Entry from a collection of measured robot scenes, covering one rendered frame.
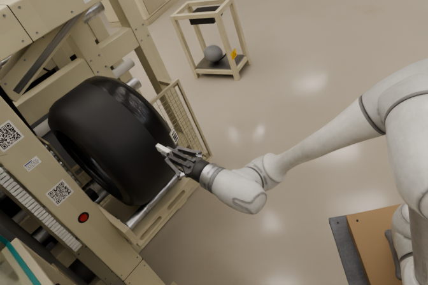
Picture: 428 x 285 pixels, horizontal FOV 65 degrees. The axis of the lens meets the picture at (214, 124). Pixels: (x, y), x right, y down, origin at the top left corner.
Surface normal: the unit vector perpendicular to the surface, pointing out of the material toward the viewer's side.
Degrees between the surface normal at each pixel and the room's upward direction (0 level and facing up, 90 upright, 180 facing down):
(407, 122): 33
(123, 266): 90
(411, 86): 21
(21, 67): 90
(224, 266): 0
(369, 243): 3
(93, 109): 26
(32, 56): 90
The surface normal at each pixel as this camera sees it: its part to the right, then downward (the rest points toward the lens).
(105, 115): 0.20, -0.44
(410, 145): -0.86, -0.41
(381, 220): -0.35, -0.70
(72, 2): 0.73, 0.24
